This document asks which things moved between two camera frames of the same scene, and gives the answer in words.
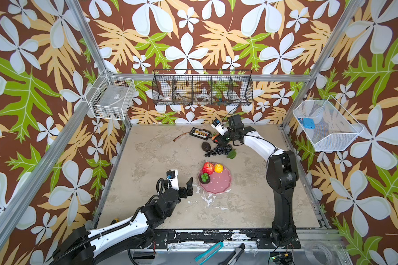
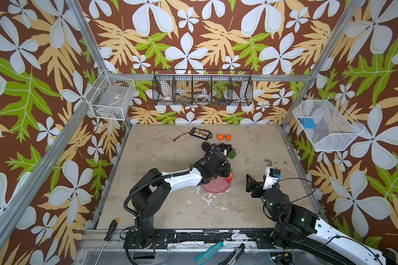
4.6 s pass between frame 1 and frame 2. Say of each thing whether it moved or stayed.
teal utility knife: stayed
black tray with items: stayed
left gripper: moved
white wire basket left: stayed
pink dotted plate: stayed
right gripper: moved
